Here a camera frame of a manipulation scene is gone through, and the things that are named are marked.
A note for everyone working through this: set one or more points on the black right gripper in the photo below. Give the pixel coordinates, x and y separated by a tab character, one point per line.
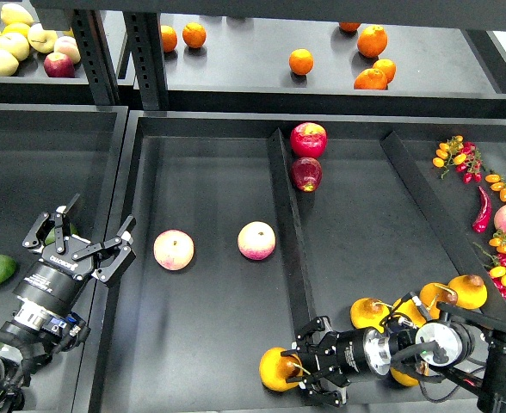
315	346

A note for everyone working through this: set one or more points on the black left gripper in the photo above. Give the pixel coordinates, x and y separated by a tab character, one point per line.
106	261

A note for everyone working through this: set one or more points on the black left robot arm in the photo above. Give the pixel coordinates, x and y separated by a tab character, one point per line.
45	324

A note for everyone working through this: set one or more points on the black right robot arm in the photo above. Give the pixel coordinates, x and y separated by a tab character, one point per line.
462	346

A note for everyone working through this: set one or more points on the yellow pear bottom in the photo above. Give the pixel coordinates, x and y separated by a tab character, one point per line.
403	379

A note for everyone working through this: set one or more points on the yellow pear hidden middle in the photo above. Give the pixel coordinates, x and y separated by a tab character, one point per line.
430	295

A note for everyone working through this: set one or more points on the pale yellow pear top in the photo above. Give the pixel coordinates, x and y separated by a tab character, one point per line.
15	13

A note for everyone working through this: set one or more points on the black left tray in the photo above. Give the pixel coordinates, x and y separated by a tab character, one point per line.
49	155

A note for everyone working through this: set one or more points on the pink apple left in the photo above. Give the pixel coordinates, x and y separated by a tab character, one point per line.
173	250

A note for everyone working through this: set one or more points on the pink apple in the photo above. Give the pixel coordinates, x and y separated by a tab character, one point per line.
173	250
256	240

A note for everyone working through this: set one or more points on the pink apple right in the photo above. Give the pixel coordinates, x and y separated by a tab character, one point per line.
256	240

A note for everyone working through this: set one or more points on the black centre divided tray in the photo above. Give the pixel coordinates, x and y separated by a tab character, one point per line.
382	223

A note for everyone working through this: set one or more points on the dark red apple on shelf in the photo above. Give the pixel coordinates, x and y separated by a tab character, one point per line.
57	64

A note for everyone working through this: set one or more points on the pink peach on shelf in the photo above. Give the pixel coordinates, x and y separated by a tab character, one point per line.
68	46

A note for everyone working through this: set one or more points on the pale yellow apple front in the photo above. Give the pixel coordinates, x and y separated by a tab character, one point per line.
8	64

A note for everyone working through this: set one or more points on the pale yellow apple right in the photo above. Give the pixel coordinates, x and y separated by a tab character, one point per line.
40	39

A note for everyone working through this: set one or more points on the pale yellow apple middle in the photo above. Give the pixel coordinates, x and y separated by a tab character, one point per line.
16	44

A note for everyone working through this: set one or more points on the red chili pepper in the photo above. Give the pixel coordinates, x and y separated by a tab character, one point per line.
482	220

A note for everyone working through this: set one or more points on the orange far left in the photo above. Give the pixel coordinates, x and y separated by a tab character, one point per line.
169	38

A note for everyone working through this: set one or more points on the yellow lemon on shelf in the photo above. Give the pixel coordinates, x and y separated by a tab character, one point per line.
17	28

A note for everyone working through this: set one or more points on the bright red apple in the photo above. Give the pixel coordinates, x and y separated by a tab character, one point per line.
308	139

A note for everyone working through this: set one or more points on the cherry tomato bunch upper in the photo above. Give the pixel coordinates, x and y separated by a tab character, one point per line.
460	155

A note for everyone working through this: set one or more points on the orange centre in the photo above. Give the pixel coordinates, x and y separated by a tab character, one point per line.
300	61

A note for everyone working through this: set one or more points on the black shelf post left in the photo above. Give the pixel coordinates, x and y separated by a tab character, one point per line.
96	60

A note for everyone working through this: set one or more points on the black shelf post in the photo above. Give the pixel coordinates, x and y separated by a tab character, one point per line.
96	60
146	46

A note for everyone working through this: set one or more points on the black shelf post right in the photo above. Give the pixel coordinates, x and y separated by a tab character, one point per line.
146	46

